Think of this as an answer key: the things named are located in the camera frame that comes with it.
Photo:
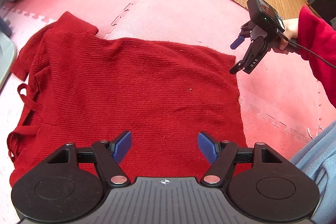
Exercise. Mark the red knit sweater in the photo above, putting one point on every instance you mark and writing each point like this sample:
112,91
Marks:
131,87

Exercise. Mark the person's right hand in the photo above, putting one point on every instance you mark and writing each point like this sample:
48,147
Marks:
291,29

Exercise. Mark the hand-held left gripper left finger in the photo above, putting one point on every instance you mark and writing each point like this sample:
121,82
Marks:
122,146

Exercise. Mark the person's light blue trouser leg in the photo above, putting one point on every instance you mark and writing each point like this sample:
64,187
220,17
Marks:
320,166

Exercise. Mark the pink foam floor mat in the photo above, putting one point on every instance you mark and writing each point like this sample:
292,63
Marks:
5,121

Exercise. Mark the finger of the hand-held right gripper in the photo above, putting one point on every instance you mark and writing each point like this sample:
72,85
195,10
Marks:
252,64
237,43

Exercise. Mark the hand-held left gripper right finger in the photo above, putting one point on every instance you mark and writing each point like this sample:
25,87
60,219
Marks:
206,148

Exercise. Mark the person's right forearm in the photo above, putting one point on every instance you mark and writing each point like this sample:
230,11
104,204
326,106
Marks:
317,43

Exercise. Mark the grey blue toddler swing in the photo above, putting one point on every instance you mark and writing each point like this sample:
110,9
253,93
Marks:
5,56

